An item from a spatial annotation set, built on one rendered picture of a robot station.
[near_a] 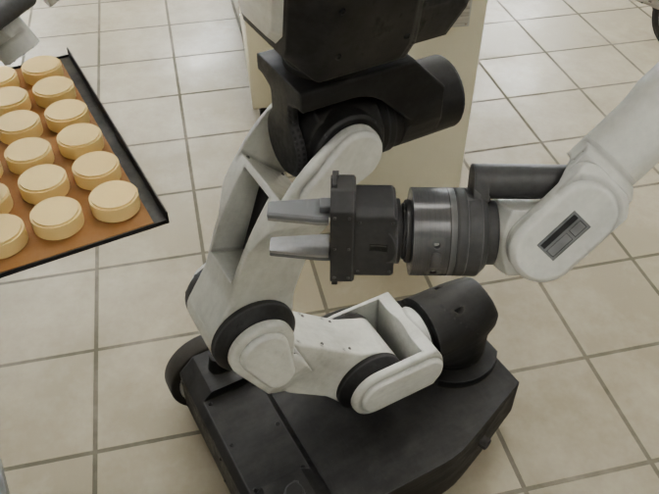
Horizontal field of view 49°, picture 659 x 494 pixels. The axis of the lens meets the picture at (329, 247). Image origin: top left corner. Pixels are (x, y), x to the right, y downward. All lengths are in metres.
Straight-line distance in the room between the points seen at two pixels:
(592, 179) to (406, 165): 1.26
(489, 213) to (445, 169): 1.25
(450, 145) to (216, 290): 0.96
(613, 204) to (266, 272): 0.57
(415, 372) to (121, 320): 0.88
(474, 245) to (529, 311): 1.33
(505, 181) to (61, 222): 0.43
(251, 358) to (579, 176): 0.62
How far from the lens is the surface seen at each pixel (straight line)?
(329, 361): 1.33
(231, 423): 1.51
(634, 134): 0.72
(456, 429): 1.53
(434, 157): 1.93
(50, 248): 0.76
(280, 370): 1.19
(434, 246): 0.69
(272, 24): 0.88
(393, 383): 1.41
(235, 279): 1.08
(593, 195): 0.69
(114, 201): 0.77
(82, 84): 1.02
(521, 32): 3.35
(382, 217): 0.68
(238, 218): 1.13
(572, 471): 1.74
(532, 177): 0.71
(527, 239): 0.69
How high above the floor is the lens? 1.44
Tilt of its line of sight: 43 degrees down
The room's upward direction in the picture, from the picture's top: straight up
